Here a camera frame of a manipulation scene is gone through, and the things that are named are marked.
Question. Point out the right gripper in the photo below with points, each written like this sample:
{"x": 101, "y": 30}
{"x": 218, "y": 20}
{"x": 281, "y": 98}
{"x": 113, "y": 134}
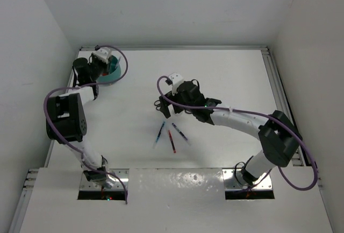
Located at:
{"x": 165, "y": 107}

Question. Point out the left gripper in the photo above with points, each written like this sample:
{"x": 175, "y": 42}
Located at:
{"x": 105, "y": 64}

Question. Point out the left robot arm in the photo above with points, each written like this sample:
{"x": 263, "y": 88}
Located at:
{"x": 69, "y": 126}

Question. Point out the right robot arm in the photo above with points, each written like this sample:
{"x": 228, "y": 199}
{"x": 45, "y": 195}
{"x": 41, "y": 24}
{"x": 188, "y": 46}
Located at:
{"x": 276, "y": 134}

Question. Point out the small black scissors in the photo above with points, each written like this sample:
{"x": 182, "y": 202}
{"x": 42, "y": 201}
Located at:
{"x": 157, "y": 105}

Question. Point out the clear tape roll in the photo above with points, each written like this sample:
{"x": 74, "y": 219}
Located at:
{"x": 178, "y": 113}

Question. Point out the teal capped pen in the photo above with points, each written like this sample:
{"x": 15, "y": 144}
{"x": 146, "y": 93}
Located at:
{"x": 158, "y": 134}

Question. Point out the teal divided pen holder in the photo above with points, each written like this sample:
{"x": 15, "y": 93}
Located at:
{"x": 112, "y": 74}

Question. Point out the purple capped pen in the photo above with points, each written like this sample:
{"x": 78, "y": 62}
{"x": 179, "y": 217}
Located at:
{"x": 184, "y": 137}

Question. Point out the red clear pen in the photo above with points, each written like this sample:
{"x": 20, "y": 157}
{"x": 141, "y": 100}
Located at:
{"x": 171, "y": 140}

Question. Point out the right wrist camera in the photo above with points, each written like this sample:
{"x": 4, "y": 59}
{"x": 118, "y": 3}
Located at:
{"x": 174, "y": 80}

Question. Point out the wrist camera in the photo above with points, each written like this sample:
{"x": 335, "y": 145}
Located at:
{"x": 101, "y": 55}
{"x": 174, "y": 80}

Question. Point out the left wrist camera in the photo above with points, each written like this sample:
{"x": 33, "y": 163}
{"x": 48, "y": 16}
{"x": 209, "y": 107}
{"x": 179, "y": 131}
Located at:
{"x": 101, "y": 55}

